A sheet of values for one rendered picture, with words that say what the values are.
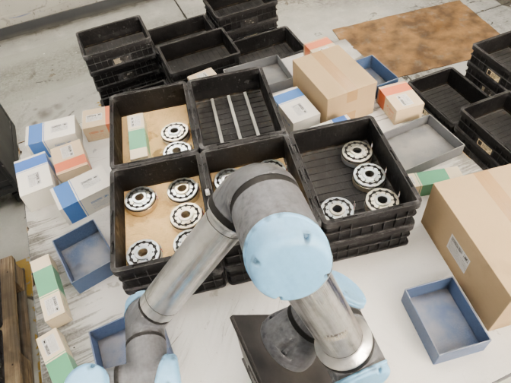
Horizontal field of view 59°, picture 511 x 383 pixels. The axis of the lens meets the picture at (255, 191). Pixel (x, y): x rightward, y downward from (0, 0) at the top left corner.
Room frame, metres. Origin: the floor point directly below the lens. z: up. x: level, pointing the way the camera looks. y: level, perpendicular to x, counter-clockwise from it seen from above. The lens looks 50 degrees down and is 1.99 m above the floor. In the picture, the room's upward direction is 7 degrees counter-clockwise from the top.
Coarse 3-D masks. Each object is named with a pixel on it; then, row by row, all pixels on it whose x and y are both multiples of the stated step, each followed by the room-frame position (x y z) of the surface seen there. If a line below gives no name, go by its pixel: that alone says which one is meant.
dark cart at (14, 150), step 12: (0, 108) 2.32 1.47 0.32; (0, 120) 2.19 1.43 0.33; (0, 132) 2.06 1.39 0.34; (12, 132) 2.24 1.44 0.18; (0, 144) 1.95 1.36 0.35; (12, 144) 2.12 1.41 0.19; (0, 156) 1.84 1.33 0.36; (12, 156) 2.00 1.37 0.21; (0, 168) 1.79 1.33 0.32; (12, 168) 1.89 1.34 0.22; (0, 180) 1.80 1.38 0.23; (12, 180) 1.80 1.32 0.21; (0, 192) 1.77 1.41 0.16; (12, 192) 1.78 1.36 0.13
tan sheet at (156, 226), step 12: (156, 192) 1.02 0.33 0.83; (168, 204) 0.96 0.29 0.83; (132, 216) 0.94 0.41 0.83; (144, 216) 0.93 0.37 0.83; (156, 216) 0.92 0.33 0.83; (168, 216) 0.92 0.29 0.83; (132, 228) 0.89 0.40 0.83; (144, 228) 0.88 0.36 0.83; (156, 228) 0.87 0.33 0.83; (168, 228) 0.87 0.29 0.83; (132, 240) 0.84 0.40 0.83; (156, 240) 0.83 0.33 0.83; (168, 240) 0.82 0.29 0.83; (168, 252) 0.78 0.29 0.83
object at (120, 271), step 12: (180, 156) 1.08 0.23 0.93; (192, 156) 1.08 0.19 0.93; (120, 168) 1.06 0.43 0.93; (132, 168) 1.06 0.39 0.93; (204, 180) 0.96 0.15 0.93; (204, 192) 0.92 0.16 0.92; (132, 264) 0.68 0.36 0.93; (144, 264) 0.68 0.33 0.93; (156, 264) 0.68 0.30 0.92; (120, 276) 0.67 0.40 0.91
